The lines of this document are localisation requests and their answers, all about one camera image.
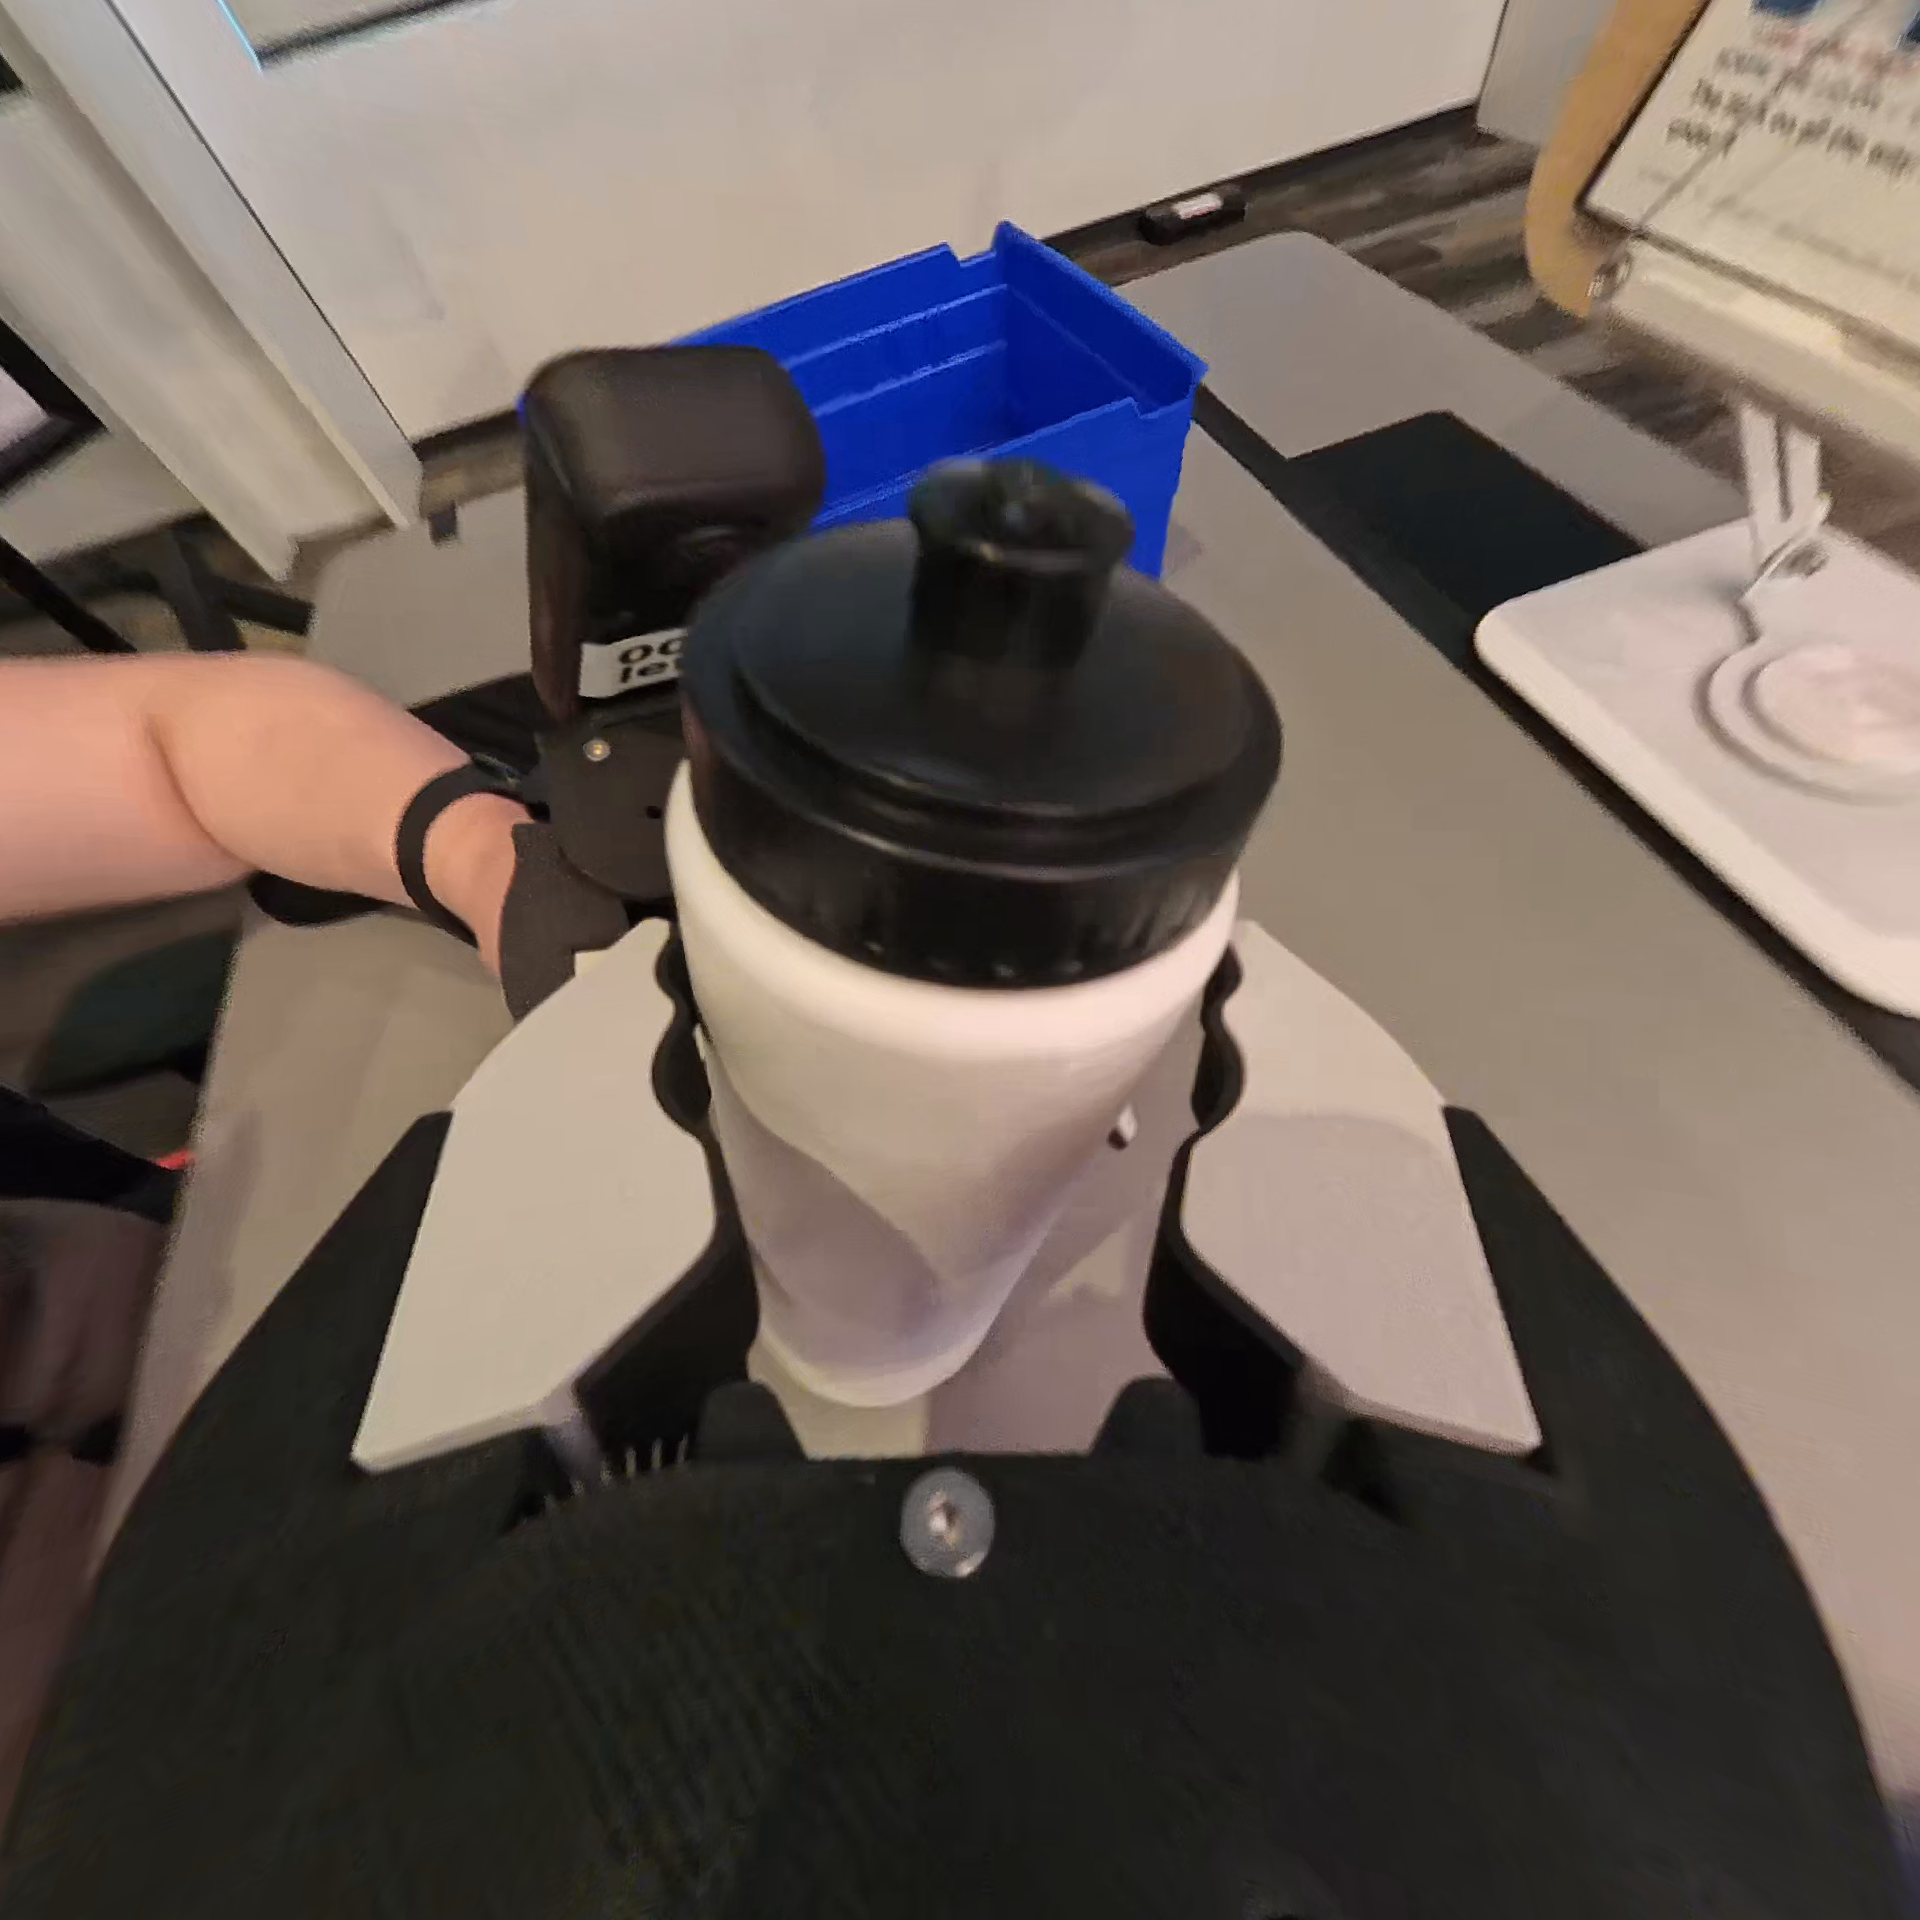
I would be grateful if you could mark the black sign easel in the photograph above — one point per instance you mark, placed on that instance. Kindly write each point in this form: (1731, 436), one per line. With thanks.
(60, 598)

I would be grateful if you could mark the person's left forearm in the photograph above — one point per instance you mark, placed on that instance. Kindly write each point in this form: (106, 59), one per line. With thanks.
(195, 780)

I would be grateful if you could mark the printed instruction sheet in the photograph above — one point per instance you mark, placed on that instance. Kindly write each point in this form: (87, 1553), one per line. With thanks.
(1800, 149)

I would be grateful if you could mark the person's left hand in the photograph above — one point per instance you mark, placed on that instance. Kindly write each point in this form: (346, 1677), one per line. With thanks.
(474, 886)

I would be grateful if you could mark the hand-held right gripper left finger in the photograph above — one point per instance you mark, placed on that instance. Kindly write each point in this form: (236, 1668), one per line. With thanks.
(555, 1215)

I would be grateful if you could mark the blue plastic storage bin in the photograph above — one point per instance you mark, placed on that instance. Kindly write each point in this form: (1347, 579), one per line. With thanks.
(1080, 452)

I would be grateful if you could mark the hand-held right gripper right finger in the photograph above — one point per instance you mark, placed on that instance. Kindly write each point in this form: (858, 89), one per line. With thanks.
(1348, 1245)

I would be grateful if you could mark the instruction sheet on stand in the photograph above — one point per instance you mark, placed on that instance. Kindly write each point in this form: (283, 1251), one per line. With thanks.
(1651, 705)

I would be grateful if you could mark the white plastic bottle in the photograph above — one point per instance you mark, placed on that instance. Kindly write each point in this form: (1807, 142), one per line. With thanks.
(901, 1125)

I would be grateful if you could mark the black bottle lid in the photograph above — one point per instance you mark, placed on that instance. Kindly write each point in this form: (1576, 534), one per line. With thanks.
(975, 780)

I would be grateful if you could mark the small black floor device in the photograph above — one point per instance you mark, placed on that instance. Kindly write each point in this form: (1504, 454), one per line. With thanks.
(1193, 217)

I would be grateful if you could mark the black rectangular table pad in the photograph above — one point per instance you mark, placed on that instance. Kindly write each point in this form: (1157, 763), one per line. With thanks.
(1440, 511)

